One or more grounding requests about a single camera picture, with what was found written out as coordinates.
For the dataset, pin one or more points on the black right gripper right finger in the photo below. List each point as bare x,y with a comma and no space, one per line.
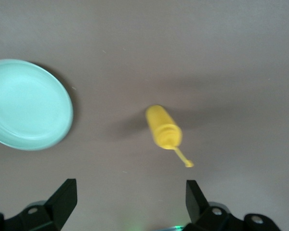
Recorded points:
207,216

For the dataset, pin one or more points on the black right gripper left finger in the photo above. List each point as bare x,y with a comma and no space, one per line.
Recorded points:
50,214

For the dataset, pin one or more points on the yellow mustard squeeze bottle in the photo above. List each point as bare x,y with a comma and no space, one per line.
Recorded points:
163,127

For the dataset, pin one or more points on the mint green plate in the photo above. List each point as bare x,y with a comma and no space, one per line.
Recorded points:
26,103

